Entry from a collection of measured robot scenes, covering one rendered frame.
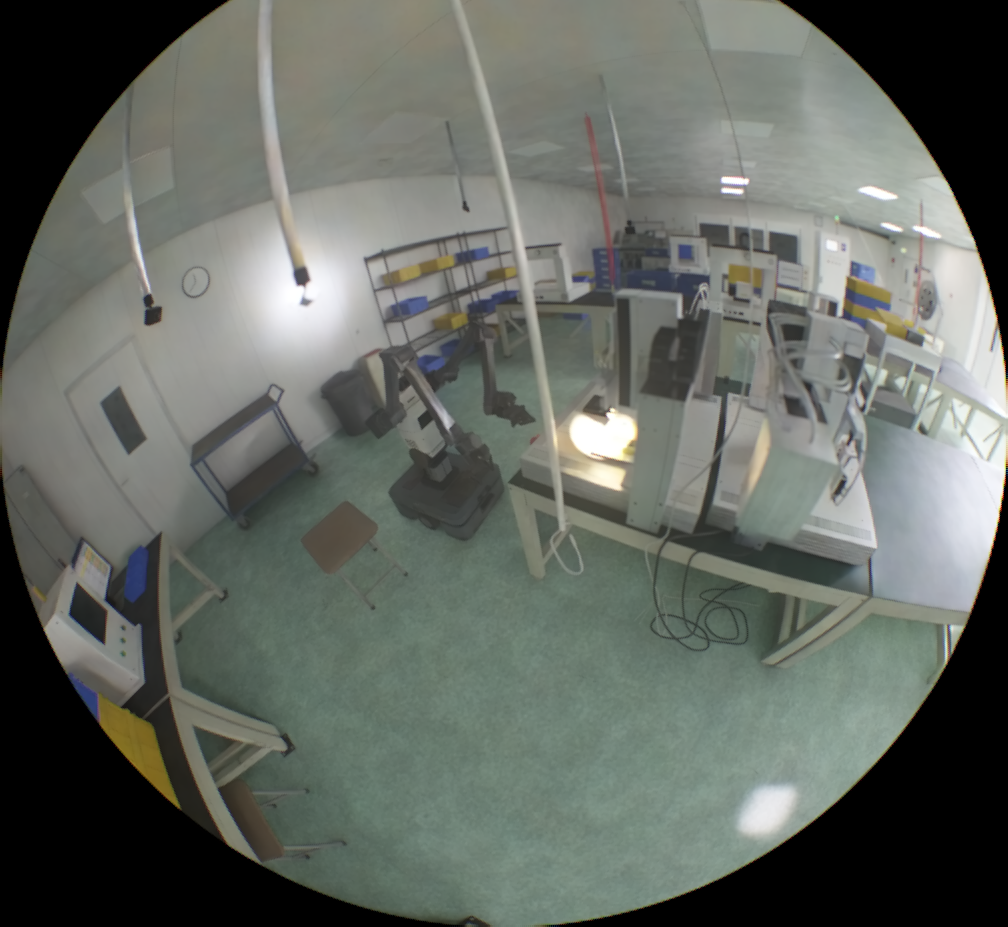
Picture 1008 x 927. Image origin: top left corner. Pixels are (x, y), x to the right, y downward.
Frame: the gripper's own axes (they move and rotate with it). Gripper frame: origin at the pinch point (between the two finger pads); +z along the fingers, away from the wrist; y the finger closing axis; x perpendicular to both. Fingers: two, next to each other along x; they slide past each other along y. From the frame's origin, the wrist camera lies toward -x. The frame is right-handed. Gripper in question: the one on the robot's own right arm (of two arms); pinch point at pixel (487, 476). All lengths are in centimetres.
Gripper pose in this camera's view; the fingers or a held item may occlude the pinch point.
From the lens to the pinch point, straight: 138.6
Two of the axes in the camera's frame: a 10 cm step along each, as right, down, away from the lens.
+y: 4.7, -5.6, 6.9
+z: 5.9, 7.8, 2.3
